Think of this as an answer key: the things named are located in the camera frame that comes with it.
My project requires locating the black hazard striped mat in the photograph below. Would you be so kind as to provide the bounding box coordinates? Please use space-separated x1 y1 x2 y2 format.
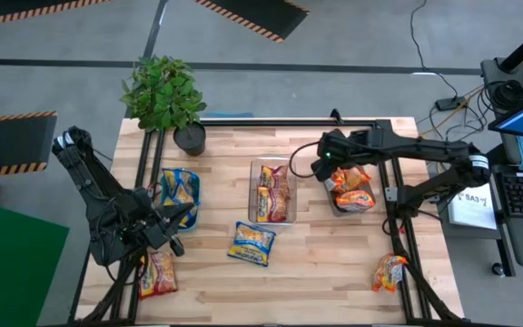
0 111 58 177
192 0 311 45
0 0 113 29

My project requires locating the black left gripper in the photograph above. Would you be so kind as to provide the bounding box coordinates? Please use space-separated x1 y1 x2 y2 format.
141 203 195 258

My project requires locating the black power adapter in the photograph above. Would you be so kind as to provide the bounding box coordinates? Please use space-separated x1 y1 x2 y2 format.
434 95 467 113

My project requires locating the grey plastic bin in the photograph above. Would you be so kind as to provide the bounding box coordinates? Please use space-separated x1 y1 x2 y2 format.
322 165 378 218

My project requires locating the teal plastic bin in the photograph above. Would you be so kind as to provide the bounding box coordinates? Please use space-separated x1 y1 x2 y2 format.
158 166 202 232

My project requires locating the green leafy plant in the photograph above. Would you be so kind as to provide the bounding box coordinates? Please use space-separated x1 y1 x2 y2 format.
119 54 208 134

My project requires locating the clear plastic container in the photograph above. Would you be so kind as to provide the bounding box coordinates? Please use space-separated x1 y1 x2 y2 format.
247 156 298 225

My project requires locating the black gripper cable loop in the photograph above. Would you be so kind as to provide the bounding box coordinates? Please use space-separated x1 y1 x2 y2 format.
288 140 321 180

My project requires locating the grey equipment cart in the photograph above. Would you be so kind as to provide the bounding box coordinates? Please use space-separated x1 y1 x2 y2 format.
479 56 523 114

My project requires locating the long black floor cable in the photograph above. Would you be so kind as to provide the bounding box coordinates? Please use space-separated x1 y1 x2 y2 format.
409 0 460 100

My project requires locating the black aluminium frame rail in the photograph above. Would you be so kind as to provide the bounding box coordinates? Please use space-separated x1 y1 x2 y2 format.
106 129 153 324
388 120 429 323
376 122 412 323
150 117 394 129
124 129 167 324

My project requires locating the black diagonal frame strut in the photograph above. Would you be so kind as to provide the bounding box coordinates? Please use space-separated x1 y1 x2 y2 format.
75 261 129 324
404 261 465 324

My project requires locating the orange Maruchan ramen pack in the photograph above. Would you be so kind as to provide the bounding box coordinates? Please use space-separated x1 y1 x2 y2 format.
371 253 410 293
335 189 376 213
324 166 372 194

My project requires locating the white paper sheet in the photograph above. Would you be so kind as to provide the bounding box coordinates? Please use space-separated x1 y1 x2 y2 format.
447 181 498 231

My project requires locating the black desk frame bar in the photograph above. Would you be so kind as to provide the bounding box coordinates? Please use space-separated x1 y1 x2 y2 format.
492 167 517 278

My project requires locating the black plant pot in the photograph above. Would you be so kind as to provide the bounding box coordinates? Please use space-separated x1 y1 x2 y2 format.
173 121 207 158

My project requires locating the green board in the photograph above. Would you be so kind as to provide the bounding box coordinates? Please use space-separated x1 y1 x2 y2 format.
0 194 71 327

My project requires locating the yellow cable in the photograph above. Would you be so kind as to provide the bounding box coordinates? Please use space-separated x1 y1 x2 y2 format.
419 84 488 137

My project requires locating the coiled black cable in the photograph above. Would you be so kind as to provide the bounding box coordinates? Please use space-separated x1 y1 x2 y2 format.
488 79 523 110

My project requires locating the red Maruchan ramen pack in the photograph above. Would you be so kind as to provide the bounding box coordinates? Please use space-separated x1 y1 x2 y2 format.
255 184 291 223
259 163 291 190
137 251 180 301

